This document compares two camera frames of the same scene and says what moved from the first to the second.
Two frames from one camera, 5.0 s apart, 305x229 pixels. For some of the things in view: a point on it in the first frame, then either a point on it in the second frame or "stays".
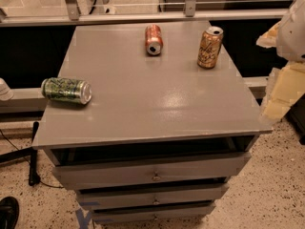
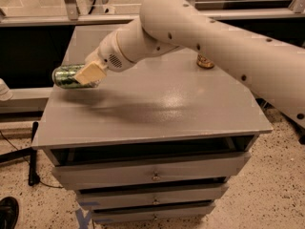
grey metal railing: [75, 16] stays
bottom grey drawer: [125, 215] stays
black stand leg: [31, 153] stays
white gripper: [293, 37] -> [107, 56]
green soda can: [68, 90] -> [64, 76]
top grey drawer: [155, 171] stays
